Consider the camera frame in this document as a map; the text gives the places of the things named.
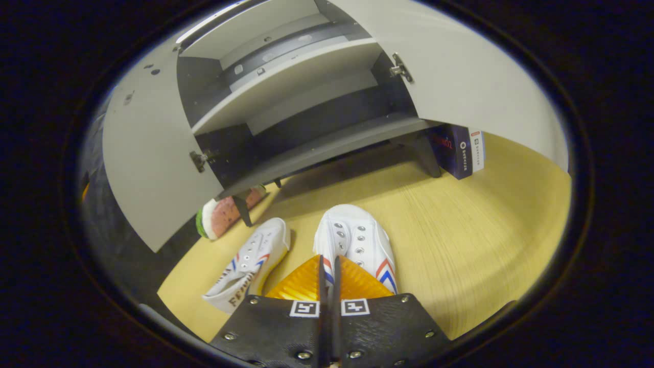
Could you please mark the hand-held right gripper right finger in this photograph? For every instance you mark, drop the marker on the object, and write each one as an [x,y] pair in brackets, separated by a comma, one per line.
[336,286]

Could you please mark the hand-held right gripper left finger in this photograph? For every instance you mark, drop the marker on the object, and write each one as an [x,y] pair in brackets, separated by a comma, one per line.
[323,286]

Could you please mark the white shoe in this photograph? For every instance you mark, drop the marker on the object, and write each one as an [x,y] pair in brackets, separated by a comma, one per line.
[352,235]
[255,255]

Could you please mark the white shoe cabinet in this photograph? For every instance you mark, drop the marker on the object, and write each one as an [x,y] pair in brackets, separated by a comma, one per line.
[286,87]

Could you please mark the white cabinet door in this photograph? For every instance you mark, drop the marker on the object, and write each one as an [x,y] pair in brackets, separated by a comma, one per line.
[470,76]
[148,168]

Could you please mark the watermelon slice plush toy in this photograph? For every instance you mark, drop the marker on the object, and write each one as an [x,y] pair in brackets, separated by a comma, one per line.
[219,217]

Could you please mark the dark blue and white box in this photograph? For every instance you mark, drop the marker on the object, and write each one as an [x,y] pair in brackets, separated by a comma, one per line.
[460,153]

